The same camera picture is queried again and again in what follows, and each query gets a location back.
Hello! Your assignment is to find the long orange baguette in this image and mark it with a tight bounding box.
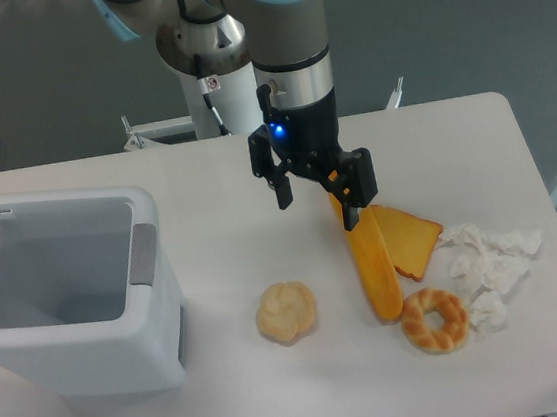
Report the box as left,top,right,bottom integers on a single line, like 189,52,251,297
344,206,404,322

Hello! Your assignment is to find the white open bin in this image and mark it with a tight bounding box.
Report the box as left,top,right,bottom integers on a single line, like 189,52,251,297
0,186,186,396

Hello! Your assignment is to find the orange toast slice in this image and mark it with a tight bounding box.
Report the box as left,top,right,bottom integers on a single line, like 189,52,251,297
370,204,444,282

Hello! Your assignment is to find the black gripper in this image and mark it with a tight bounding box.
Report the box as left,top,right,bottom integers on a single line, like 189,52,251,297
248,92,377,232

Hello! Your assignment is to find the crumpled white tissue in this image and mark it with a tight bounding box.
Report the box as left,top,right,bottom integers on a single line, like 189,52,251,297
436,223,544,337

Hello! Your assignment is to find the round pale bread roll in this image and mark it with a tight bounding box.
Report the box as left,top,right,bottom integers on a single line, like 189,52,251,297
255,281,316,345

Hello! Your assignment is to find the white base frame bracket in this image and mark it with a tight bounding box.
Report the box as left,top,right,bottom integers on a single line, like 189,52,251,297
120,115,196,152

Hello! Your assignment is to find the braided ring bread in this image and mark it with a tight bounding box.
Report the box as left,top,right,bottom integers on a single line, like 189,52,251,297
401,288,470,354

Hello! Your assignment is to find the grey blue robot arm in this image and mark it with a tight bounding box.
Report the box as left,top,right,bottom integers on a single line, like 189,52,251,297
92,0,377,230

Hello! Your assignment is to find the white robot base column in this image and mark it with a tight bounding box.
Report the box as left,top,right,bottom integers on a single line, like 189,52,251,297
155,14,263,140

